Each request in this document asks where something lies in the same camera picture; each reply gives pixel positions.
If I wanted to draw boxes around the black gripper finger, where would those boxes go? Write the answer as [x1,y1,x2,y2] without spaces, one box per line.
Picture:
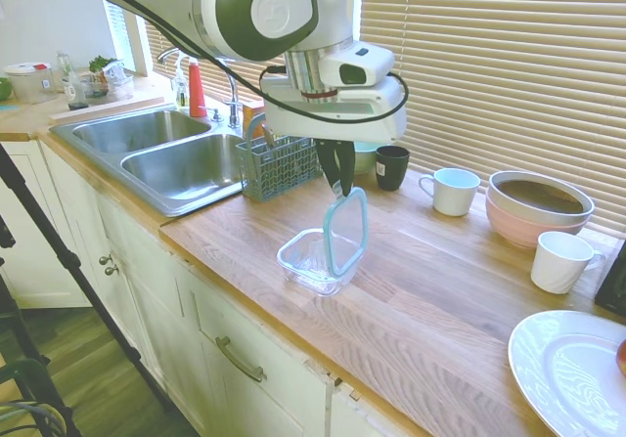
[338,141,357,199]
[314,139,345,192]

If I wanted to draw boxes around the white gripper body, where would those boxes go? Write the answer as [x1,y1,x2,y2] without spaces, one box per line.
[258,72,409,147]

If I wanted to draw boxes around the clear lid with teal seal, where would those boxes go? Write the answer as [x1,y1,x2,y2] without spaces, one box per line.
[322,186,369,278]

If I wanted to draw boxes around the clear glass food container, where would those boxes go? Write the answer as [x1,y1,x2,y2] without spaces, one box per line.
[276,228,361,298]

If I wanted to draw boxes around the plastic container with white lid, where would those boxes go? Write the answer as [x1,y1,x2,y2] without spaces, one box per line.
[3,62,55,106]

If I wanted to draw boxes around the pale green bowl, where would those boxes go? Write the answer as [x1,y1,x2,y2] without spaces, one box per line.
[351,140,380,176]

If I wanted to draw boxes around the black mug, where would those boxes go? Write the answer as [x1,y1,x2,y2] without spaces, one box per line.
[375,145,411,193]

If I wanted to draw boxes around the blue-grey cutlery basket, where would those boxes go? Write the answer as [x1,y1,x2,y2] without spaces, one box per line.
[235,120,325,201]

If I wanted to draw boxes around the orange cardboard box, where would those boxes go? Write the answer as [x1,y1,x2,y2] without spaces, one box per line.
[242,104,268,138]

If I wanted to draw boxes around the chrome kitchen faucet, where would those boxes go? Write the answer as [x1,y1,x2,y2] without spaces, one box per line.
[156,47,245,129]

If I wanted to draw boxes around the red plastic bottle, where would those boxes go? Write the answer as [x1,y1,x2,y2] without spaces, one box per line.
[187,57,209,118]

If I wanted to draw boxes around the stainless steel double sink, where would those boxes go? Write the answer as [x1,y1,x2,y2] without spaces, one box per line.
[48,107,256,219]

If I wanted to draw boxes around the clear soap dispenser bottle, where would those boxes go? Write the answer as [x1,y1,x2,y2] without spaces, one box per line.
[171,55,192,111]

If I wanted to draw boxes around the large beige window blinds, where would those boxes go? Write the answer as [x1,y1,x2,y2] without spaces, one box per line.
[360,0,626,237]

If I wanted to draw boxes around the pink bowl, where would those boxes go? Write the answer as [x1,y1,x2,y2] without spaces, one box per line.
[485,188,596,250]

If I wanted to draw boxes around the narrow beige window blinds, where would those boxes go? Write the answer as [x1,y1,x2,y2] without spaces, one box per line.
[143,15,269,109]

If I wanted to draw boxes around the white kitchen cabinet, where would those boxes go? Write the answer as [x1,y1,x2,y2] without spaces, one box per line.
[0,136,407,437]

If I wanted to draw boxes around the clear plastic bag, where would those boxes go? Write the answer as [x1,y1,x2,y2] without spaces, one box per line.
[99,60,136,102]

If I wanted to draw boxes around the white mug with swirl relief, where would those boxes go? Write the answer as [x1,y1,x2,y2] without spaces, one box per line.
[530,231,607,295]

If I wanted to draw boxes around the grey bowl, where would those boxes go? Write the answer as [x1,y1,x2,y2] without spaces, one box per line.
[488,169,597,229]

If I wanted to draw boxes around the green leafy herbs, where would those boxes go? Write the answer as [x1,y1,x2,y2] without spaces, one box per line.
[88,55,119,74]

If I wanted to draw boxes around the clear bottle with dark liquid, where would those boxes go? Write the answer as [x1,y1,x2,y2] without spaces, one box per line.
[55,51,90,111]

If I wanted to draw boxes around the black appliance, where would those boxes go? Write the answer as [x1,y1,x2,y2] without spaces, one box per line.
[593,240,626,319]

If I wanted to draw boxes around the large white plate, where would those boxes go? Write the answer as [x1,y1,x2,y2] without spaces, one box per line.
[507,309,626,437]

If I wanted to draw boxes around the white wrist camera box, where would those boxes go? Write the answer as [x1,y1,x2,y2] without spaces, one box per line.
[317,40,396,88]

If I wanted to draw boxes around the white mug with plain handle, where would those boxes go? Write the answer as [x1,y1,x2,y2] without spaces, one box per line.
[418,167,482,217]

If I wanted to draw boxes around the brushed metal drawer handle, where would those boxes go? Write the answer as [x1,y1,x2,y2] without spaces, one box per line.
[214,335,268,384]

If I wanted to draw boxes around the black camera tripod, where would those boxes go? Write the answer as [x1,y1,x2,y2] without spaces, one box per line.
[0,142,171,437]

